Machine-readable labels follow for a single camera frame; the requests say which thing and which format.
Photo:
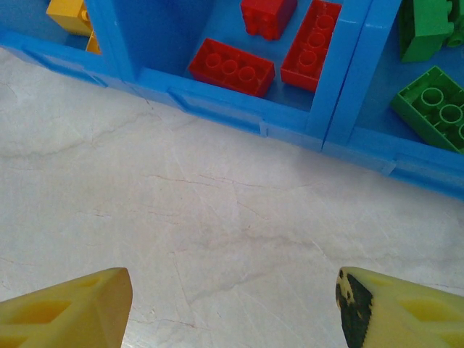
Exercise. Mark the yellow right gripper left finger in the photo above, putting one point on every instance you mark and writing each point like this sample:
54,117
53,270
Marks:
90,308

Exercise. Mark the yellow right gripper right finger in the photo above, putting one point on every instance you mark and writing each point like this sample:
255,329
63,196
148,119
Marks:
398,326

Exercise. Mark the long green lego brick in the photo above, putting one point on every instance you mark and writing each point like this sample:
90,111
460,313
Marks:
409,112

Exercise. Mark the long yellow lego brick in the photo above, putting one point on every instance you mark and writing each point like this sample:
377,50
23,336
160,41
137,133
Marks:
94,45

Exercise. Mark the yellow sloped lego brick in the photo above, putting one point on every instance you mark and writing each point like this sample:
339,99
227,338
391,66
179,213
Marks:
65,14

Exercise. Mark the green sloped lego brick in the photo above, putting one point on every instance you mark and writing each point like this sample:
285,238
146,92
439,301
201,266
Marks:
424,29

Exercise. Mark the blue plastic bin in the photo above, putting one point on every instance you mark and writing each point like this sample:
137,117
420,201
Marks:
217,105
54,58
380,152

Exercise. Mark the long red lego brick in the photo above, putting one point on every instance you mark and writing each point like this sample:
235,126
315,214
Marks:
203,69
297,81

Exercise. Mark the red sloped lego brick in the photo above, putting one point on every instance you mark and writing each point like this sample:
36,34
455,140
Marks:
264,14

